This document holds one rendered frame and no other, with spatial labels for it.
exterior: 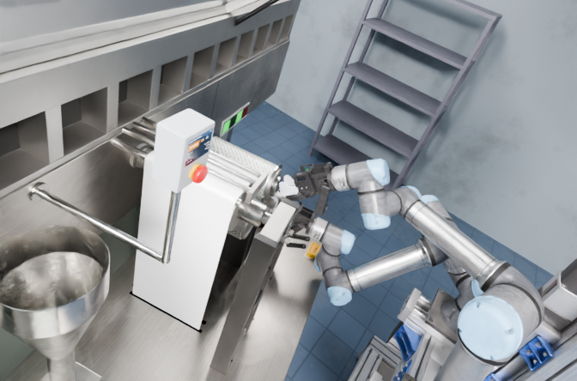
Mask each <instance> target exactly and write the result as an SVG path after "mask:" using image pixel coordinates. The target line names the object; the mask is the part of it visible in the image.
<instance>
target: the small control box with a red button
mask: <svg viewBox="0 0 577 381"><path fill-rule="evenodd" d="M214 128H215V122H214V121H213V120H211V119H209V118H206V117H205V116H203V115H202V114H200V113H198V112H195V111H193V110H192V109H186V110H184V111H182V112H179V113H177V114H175V115H173V116H172V117H170V118H166V119H164V120H162V121H160V122H159V123H158V124H157V128H156V136H155V151H154V159H153V168H152V176H151V178H152V179H153V180H155V181H156V182H158V183H160V184H162V185H164V186H165V187H167V188H168V189H169V190H171V191H173V192H175V193H179V192H180V191H182V190H183V189H184V188H185V187H186V186H188V185H189V184H191V183H192V182H194V183H196V184H200V183H202V182H203V181H204V179H205V178H206V176H207V174H208V167H207V166H206V165H207V161H208V157H209V152H210V144H211V141H212V136H213V132H214Z"/></svg>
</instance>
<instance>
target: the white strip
mask: <svg viewBox="0 0 577 381"><path fill-rule="evenodd" d="M112 145H113V146H115V147H117V148H120V149H122V150H124V151H125V152H127V153H129V154H132V155H134V156H136V157H137V158H139V159H141V160H144V171H143V189H142V199H141V208H140V218H139V228H138V237H137V239H138V240H140V241H142V242H143V243H145V244H147V245H149V246H151V247H153V248H155V249H156V250H158V251H161V252H162V249H163V243H164V237H165V231H166V225H167V215H168V209H169V203H170V197H171V190H169V189H168V188H167V187H165V186H164V185H162V184H160V183H158V182H156V181H155V180H153V179H152V178H151V176H152V168H153V159H154V152H151V153H147V152H145V151H142V150H141V149H139V148H136V147H134V146H132V145H130V144H129V143H127V142H124V141H122V140H120V139H118V138H115V139H114V140H113V142H112ZM239 196H240V194H238V193H236V192H234V191H232V190H230V189H228V188H226V187H224V186H222V185H220V184H217V183H215V182H213V181H211V180H209V179H207V178H205V179H204V181H203V182H202V183H200V184H196V183H194V182H192V183H191V184H189V185H188V186H186V187H185V188H184V189H183V190H182V192H181V198H180V203H179V212H178V218H177V222H176V227H175V233H174V238H173V248H172V253H171V261H170V263H169V264H162V263H161V262H159V261H157V260H156V259H154V258H152V257H150V256H148V255H146V254H144V253H143V252H141V251H139V250H137V255H136V265H135V274H134V284H133V292H132V291H130V292H129V294H131V295H133V296H135V297H136V298H138V299H140V300H142V301H143V302H145V303H147V304H149V305H151V306H153V307H154V308H156V309H158V310H159V311H162V312H164V313H166V314H167V315H168V316H170V317H172V318H174V319H176V320H178V321H180V322H181V323H183V324H185V325H187V326H189V327H190V328H192V329H194V330H196V331H197V332H199V333H202V330H201V329H200V325H201V323H202V319H203V314H204V310H205V307H206V304H207V301H208V297H209V295H210V289H211V286H212V283H213V280H214V276H215V273H216V268H217V264H218V262H219V258H220V255H221V252H222V247H223V244H224V240H225V238H226V234H227V230H228V225H229V222H230V219H231V216H232V213H233V210H234V206H236V207H238V208H239V207H240V205H241V204H242V202H243V200H242V199H240V198H239Z"/></svg>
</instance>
